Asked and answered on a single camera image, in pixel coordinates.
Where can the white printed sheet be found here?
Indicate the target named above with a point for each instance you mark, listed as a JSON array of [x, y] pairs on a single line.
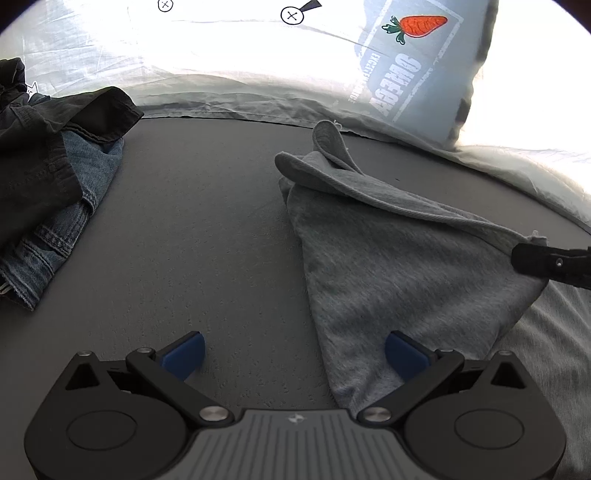
[[231, 55]]

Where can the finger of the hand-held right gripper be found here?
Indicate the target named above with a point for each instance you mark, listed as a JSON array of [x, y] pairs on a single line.
[[545, 262]]

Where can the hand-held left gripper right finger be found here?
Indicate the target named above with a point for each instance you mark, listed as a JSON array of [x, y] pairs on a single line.
[[404, 356]]

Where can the black garment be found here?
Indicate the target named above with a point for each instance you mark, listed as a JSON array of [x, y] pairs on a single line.
[[41, 147]]

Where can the grey garment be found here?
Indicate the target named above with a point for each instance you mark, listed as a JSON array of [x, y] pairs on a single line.
[[392, 267]]

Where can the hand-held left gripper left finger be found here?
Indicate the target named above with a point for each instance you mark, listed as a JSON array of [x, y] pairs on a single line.
[[185, 354]]

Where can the blue jeans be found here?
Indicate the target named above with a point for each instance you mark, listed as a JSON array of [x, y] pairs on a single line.
[[51, 240]]

